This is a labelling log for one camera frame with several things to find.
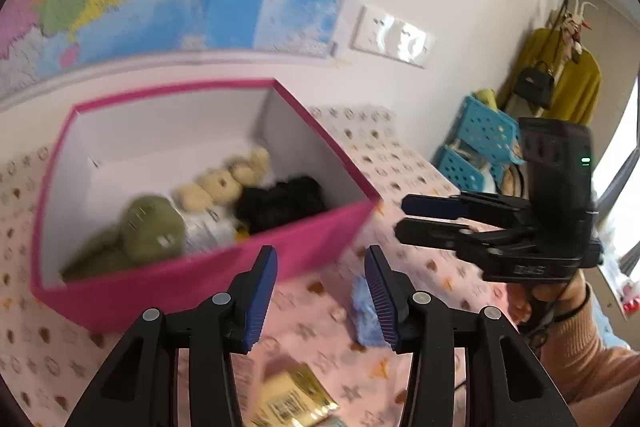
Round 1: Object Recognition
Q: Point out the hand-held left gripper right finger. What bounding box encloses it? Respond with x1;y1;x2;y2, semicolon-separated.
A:
364;245;576;427

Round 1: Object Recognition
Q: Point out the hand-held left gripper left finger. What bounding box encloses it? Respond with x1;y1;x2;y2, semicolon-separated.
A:
65;245;278;427

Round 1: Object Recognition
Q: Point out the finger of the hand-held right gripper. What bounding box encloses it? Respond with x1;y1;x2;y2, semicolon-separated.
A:
394;218;541;255
401;192;532;222

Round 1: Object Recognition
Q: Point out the blue checkered cloth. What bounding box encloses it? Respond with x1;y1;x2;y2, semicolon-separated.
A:
350;274;396;349

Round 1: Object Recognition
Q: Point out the pink cardboard box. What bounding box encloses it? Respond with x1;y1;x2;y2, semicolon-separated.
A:
30;79;383;333

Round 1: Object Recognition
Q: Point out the white packet with yellow print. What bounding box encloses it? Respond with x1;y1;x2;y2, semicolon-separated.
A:
182;204;251;253

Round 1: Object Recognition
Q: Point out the black plush toy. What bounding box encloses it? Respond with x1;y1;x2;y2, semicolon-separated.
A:
235;176;328;235

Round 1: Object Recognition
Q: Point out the shiny gold packet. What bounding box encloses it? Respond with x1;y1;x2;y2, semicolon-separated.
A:
250;363;341;427

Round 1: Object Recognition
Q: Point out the cream plush bunny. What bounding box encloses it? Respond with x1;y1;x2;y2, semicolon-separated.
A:
173;148;272;210

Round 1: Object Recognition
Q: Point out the green plush toy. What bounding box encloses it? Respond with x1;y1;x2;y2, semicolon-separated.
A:
62;193;187;280

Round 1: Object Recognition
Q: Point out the person's right forearm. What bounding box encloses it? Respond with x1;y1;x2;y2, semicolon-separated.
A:
540;277;640;413

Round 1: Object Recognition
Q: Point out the person's right hand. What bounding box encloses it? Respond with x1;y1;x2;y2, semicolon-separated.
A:
502;279;581;333

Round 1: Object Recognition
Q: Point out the pink printed tablecloth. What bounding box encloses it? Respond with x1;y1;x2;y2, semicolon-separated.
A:
0;104;516;427

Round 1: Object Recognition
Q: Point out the blue plastic basket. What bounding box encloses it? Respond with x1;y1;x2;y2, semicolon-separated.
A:
432;146;496;194
450;94;521;165

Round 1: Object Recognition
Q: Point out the window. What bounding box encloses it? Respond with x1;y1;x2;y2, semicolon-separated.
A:
595;77;640;308

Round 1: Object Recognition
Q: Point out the yellow coat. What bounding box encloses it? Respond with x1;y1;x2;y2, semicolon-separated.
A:
497;27;602;125

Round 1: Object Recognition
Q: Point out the black handbag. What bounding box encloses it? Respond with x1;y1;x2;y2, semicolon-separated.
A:
514;62;557;110

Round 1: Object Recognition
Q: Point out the wooden coat rack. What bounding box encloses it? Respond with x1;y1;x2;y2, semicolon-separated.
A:
557;0;598;58

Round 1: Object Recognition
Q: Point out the white wall switch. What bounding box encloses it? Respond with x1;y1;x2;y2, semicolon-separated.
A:
410;29;436;68

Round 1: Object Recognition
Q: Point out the white wall socket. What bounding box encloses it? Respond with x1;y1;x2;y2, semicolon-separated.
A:
350;5;388;52
382;18;416;60

